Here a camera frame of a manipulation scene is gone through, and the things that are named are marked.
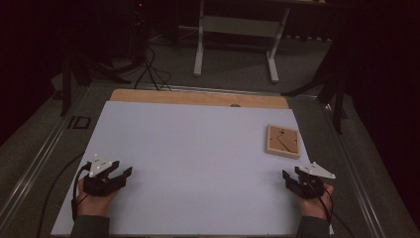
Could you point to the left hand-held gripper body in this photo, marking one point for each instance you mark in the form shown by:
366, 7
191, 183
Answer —
99, 186

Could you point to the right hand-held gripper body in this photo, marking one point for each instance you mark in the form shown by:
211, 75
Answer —
310, 186

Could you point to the wooden photo frame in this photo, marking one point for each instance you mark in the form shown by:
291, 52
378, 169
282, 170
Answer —
284, 142

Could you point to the person's left hand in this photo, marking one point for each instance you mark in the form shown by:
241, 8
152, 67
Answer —
94, 205

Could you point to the person's right hand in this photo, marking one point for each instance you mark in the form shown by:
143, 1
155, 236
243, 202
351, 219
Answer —
315, 207

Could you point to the black metal stand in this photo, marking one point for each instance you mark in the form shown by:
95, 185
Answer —
338, 109
66, 92

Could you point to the white table sheet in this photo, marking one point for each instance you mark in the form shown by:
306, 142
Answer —
198, 148

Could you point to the dark equipment rack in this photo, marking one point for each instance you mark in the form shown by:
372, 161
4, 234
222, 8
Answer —
138, 20

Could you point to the metal floor rail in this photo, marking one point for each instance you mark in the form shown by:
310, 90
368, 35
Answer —
204, 89
360, 195
29, 172

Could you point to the black rectangular floor bracket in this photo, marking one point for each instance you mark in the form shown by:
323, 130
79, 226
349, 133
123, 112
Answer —
79, 122

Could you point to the white metal table frame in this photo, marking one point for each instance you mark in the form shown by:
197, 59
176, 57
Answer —
198, 49

